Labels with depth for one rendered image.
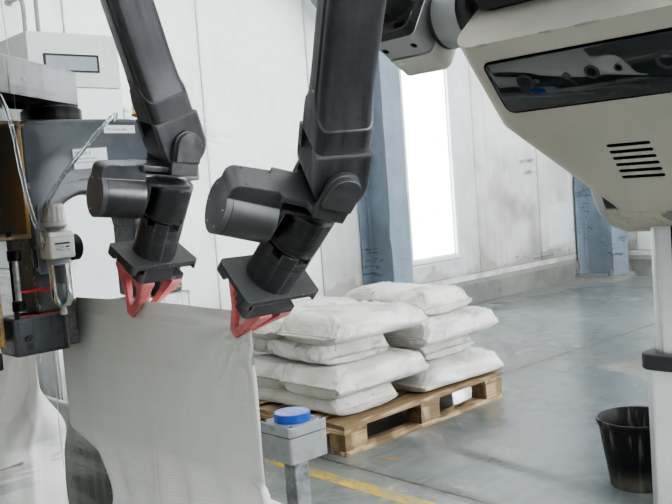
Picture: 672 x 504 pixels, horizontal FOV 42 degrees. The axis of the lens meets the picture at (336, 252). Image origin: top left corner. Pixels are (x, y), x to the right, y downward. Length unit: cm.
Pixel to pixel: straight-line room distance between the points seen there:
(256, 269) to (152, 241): 25
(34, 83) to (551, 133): 71
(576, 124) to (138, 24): 56
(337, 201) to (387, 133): 617
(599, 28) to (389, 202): 596
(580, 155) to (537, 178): 800
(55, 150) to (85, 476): 108
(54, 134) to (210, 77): 514
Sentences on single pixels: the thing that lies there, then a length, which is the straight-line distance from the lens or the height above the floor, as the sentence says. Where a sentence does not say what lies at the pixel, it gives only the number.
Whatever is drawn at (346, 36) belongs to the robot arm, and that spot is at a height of 134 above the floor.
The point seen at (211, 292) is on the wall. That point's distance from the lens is 634.
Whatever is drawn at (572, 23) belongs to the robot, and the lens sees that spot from 110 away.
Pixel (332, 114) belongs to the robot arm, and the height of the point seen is 128.
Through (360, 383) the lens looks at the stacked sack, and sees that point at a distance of 401.
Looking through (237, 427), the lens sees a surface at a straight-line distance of 106.
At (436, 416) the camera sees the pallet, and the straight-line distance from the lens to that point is 446.
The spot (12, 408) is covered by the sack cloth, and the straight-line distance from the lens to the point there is 160.
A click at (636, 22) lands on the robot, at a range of 106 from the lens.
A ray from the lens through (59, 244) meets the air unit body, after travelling 126.
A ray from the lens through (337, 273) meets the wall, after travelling 710.
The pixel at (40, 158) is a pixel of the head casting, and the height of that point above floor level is 128.
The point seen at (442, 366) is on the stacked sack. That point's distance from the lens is 449.
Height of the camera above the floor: 122
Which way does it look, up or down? 4 degrees down
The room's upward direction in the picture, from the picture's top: 4 degrees counter-clockwise
